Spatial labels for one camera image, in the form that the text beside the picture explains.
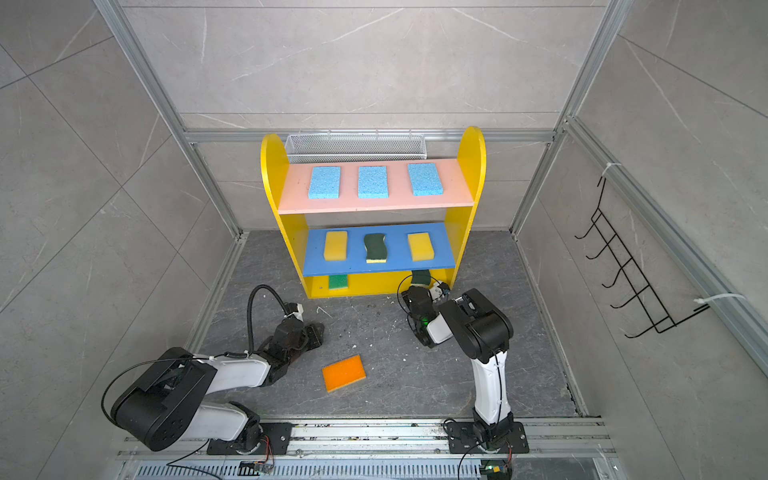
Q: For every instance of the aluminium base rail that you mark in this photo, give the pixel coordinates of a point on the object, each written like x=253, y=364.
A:
x=406, y=448

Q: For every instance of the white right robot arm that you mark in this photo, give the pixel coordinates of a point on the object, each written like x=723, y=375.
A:
x=483, y=332

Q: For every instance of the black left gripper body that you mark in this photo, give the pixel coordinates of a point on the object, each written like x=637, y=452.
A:
x=310, y=340

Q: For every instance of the orange sponge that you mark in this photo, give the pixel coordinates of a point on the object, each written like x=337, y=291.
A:
x=343, y=373

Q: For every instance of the yellow sponge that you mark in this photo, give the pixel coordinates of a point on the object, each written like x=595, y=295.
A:
x=335, y=246
x=420, y=246

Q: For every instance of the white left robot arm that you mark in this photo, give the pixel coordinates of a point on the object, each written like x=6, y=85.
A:
x=167, y=402

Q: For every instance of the yellow shelf unit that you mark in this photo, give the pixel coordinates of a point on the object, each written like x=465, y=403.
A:
x=286, y=167

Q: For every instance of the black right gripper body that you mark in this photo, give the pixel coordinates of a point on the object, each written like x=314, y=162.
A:
x=408, y=300

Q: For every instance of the dark green sponge curved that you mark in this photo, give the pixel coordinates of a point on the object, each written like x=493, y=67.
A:
x=376, y=249

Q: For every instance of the blue sponge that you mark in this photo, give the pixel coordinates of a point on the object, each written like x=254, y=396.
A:
x=324, y=183
x=372, y=182

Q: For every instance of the black wire hook rack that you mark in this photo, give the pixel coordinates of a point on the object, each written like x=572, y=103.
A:
x=627, y=268

